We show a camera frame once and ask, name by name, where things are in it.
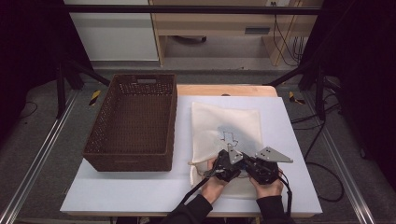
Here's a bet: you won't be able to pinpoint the brown woven basket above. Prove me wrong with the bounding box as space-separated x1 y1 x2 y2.
81 73 178 173

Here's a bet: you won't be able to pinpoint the cream drawstring bag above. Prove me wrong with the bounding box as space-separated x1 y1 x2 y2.
187 101 266 201

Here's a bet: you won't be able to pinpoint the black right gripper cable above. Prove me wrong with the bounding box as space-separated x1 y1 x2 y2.
279 161 346 217

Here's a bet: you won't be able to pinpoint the black metal stand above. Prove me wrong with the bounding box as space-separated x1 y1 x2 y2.
55 58 112 119
266 61 329 122

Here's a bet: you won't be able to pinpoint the black horizontal frame bar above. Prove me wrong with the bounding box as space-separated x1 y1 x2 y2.
64 4 321 15

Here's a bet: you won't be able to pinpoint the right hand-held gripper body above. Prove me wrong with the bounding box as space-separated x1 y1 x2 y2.
245 146 294 186

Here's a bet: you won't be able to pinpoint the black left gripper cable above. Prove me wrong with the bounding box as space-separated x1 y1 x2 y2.
179 169 219 205

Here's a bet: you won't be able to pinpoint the aluminium floor rail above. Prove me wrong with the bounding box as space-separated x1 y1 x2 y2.
0 89 79 224
302 91 376 224

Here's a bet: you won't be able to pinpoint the hanging black cables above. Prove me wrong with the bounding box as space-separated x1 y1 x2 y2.
272 2 306 67

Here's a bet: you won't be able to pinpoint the person's right hand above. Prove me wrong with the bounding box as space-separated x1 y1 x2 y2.
248 169 285 201

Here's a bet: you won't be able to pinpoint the yellow black floor tape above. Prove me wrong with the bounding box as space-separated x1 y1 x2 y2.
288 91 306 105
89 90 103 106

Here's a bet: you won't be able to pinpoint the black floor cables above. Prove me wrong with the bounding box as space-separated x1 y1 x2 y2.
290 92 343 162

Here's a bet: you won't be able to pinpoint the light wooden desk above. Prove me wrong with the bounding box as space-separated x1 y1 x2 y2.
148 0 323 67

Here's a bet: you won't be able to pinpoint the black curtain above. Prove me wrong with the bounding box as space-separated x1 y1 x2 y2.
0 0 94 138
300 0 396 190

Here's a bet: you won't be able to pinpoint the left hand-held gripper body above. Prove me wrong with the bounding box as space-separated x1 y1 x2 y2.
213 146 250 183

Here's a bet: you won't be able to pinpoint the white cabinet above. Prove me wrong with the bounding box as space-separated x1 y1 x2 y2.
63 0 160 62

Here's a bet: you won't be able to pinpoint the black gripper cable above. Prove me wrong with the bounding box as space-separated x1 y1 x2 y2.
179 169 219 205
279 161 346 217

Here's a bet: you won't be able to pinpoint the thin black floor cable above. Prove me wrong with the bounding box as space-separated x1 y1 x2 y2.
14 100 39 121

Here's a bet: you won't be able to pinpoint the person's left hand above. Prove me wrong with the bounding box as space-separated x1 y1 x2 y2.
200 157 238 205

